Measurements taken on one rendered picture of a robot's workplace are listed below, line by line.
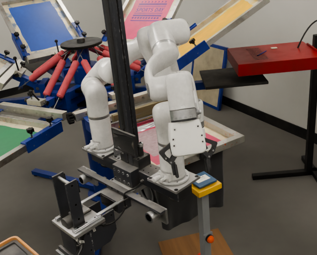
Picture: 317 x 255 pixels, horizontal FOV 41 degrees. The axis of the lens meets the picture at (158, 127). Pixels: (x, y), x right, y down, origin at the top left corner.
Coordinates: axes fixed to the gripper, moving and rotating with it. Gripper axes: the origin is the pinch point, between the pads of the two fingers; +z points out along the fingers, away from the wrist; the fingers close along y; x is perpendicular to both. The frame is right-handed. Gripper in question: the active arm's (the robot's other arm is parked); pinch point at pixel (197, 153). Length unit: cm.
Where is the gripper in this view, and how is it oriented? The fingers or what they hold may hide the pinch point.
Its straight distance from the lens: 214.9
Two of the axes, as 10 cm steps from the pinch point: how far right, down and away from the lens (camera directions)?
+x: 8.5, -2.9, 4.4
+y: 5.2, 3.2, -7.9
